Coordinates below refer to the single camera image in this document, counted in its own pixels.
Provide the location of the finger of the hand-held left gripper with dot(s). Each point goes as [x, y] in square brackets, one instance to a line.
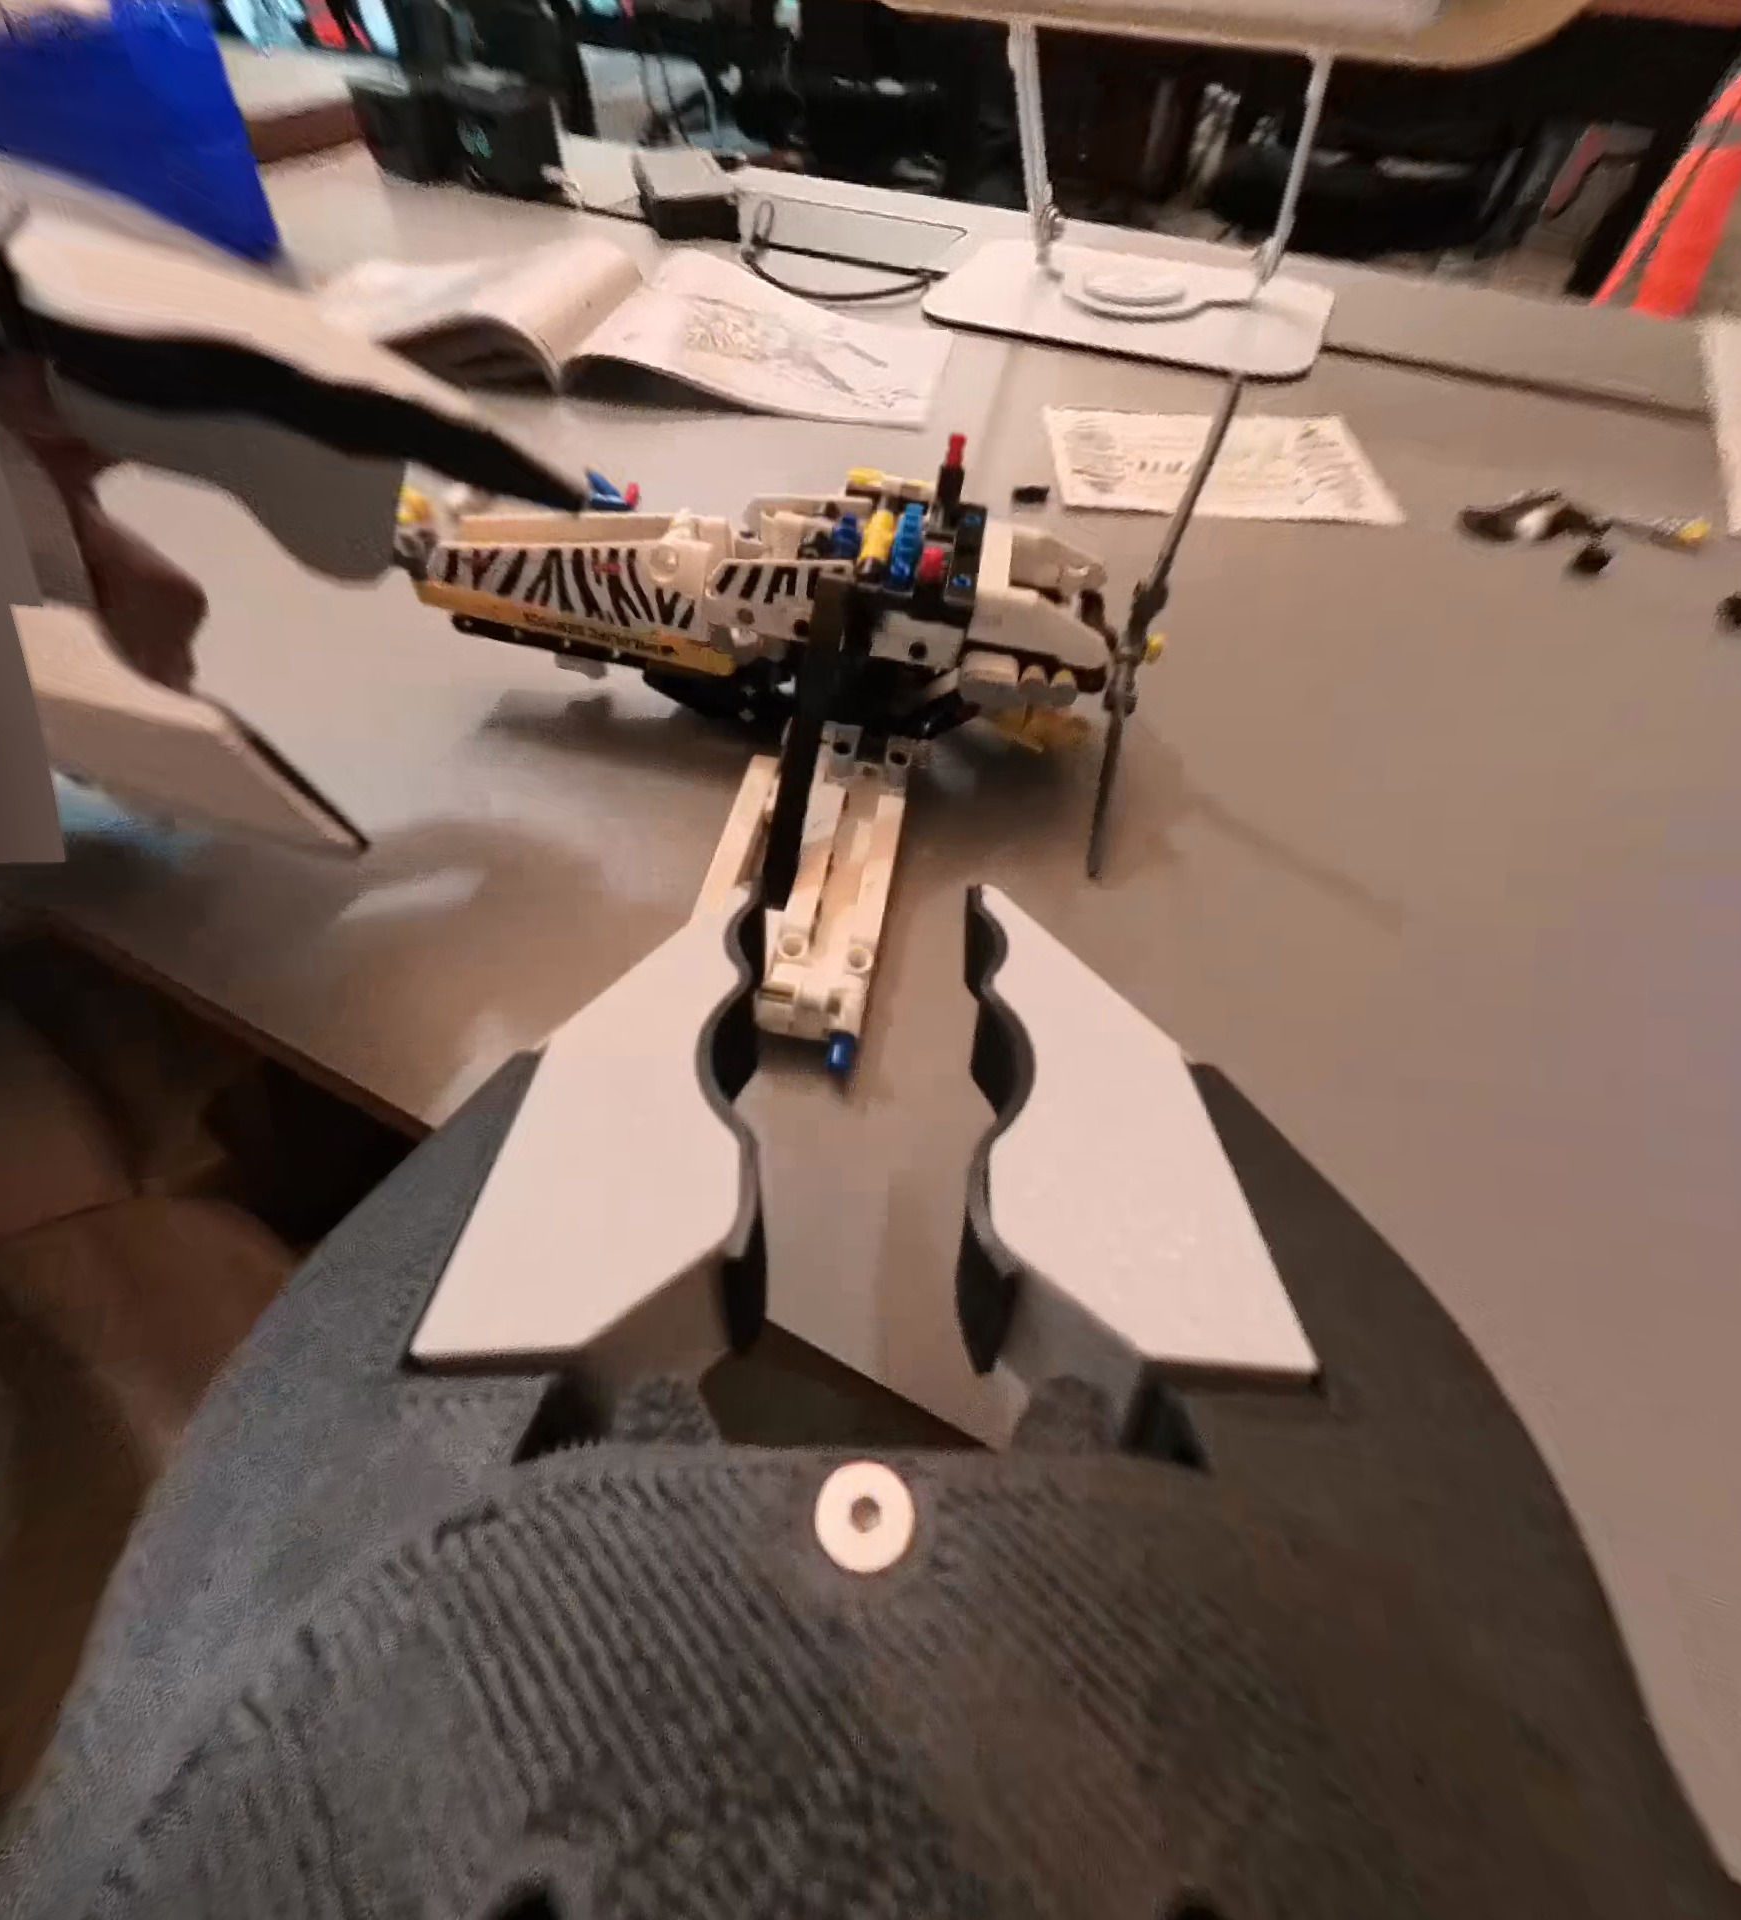
[210, 299]
[254, 495]

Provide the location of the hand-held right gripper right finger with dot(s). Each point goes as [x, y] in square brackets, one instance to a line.
[1125, 1183]

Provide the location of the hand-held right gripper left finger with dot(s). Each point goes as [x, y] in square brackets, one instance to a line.
[600, 1183]

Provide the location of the zebra striped lego helicopter model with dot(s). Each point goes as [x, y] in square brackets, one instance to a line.
[840, 601]

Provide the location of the open lego instruction booklet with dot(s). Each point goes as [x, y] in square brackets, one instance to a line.
[751, 337]

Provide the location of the black lego wheel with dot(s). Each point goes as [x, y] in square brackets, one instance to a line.
[1501, 519]

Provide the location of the yellow tipped lego axle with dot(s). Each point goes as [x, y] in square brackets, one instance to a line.
[1661, 528]

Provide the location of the person's left hand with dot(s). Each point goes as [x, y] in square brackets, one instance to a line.
[150, 601]

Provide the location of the blue plastic storage bin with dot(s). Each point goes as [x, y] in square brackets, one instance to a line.
[105, 105]

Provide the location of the black battery chargers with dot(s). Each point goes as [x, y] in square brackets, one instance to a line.
[458, 135]

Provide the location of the black power adapter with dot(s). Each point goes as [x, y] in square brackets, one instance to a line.
[687, 194]

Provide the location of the zebra print sticker sheet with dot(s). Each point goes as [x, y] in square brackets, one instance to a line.
[1229, 466]

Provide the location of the silver monitor stand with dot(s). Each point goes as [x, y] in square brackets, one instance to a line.
[1125, 299]

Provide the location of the orange striped object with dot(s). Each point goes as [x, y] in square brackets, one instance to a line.
[1695, 180]

